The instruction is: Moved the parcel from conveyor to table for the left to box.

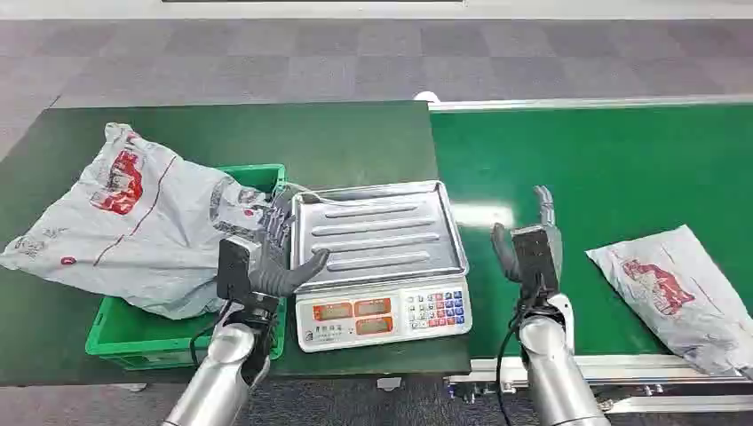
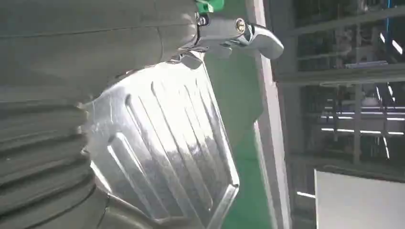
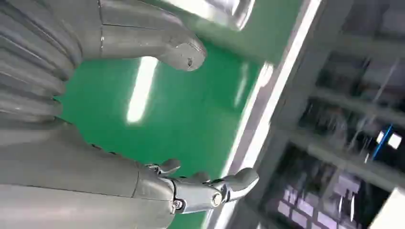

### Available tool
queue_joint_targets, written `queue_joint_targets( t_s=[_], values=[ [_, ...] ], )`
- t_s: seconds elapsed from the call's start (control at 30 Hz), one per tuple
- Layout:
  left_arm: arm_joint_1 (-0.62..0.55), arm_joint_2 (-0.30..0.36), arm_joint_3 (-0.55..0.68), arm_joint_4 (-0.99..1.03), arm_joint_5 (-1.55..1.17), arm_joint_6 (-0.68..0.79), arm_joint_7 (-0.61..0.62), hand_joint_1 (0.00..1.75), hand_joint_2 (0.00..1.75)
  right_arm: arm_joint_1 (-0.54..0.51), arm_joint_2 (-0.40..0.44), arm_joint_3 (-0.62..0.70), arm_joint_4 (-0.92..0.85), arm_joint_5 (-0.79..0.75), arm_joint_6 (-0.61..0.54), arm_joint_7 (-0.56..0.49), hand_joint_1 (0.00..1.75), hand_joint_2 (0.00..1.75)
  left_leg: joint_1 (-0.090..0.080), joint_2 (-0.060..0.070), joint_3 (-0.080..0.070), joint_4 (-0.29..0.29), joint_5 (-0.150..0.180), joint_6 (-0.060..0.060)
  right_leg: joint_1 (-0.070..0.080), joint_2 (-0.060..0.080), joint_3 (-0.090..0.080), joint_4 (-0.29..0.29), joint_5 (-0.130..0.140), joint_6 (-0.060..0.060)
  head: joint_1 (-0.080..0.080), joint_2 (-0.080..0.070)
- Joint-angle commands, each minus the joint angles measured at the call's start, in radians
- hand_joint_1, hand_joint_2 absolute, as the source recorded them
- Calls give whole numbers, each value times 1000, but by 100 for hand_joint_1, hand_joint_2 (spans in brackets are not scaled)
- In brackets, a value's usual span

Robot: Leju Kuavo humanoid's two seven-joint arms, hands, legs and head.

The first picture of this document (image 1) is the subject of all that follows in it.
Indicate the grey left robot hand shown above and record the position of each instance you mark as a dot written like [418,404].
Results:
[272,264]

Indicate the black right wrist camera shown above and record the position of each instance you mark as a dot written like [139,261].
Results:
[534,258]

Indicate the large grey parcel bag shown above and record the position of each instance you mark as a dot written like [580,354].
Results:
[147,235]

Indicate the green plastic crate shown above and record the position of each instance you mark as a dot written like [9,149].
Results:
[141,338]

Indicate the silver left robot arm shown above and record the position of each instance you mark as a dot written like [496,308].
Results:
[226,364]

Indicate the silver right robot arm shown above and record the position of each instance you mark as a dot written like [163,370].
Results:
[550,364]

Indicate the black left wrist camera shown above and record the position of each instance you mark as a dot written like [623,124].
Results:
[233,270]

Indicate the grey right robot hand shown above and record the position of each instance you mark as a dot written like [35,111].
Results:
[547,235]

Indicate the white electronic weighing scale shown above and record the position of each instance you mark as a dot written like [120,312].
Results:
[382,264]

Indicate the green conveyor belt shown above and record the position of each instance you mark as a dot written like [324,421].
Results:
[618,194]

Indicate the small grey parcel bag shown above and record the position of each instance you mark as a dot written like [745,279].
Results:
[676,300]

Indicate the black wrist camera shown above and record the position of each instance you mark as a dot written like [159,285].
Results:
[233,270]
[534,258]

